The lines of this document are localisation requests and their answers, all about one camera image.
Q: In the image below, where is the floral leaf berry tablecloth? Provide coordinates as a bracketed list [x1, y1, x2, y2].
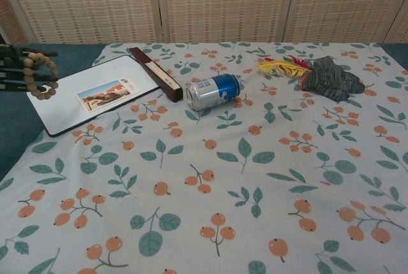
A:
[0, 41, 408, 274]

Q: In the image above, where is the blue silver drink can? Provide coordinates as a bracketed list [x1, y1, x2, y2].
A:
[185, 73, 240, 112]

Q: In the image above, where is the grey striped knit glove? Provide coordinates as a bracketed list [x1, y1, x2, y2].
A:
[299, 56, 367, 101]

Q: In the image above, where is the white board black rim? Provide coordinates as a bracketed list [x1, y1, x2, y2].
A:
[25, 55, 160, 137]

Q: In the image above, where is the desert photo card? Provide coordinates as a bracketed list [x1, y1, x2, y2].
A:
[75, 78, 143, 113]

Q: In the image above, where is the woven bamboo folding screen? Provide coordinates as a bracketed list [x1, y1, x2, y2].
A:
[0, 0, 408, 45]

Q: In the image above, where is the colourful feather shuttlecock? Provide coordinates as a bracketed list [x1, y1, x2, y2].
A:
[257, 54, 315, 80]

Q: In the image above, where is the dark red folded fan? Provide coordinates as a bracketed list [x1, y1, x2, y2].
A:
[129, 47, 183, 102]

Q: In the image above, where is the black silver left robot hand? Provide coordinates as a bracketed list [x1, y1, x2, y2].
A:
[0, 43, 60, 93]

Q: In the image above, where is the wooden bead bracelet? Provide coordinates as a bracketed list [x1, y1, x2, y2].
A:
[22, 52, 59, 100]

